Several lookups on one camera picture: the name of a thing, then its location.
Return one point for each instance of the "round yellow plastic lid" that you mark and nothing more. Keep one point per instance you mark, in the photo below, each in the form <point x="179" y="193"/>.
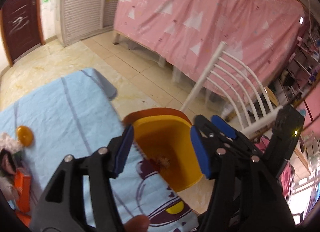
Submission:
<point x="24" y="135"/>

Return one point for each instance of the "yellow orange trash bin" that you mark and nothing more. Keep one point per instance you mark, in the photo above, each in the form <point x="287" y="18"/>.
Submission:
<point x="163" y="136"/>

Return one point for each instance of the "pink white fabric bundle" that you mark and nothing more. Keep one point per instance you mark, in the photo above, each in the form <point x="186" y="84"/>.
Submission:
<point x="9" y="147"/>

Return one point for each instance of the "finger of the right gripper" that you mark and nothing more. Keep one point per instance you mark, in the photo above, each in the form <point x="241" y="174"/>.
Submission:
<point x="223" y="127"/>

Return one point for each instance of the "light blue bed sheet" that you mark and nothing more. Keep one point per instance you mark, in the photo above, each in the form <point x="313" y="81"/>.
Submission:
<point x="73" y="115"/>

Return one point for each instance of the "orange rectangular box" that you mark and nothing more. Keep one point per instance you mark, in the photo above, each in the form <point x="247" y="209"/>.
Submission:
<point x="22" y="181"/>

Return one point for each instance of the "person's left hand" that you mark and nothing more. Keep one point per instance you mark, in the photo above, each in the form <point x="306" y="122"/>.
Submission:
<point x="138" y="223"/>

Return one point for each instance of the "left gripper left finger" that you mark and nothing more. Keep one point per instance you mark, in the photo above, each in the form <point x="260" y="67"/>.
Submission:
<point x="62" y="206"/>

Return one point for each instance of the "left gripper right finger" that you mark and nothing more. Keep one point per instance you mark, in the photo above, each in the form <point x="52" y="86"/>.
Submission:
<point x="245" y="197"/>

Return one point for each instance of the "dark red door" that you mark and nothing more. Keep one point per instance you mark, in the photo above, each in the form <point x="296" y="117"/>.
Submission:
<point x="21" y="28"/>

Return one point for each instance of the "pink tree-pattern curtain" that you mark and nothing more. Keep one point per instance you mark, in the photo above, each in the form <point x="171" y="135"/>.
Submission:
<point x="187" y="32"/>

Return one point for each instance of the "white louvered wardrobe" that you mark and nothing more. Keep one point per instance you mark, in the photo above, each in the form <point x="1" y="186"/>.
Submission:
<point x="79" y="19"/>

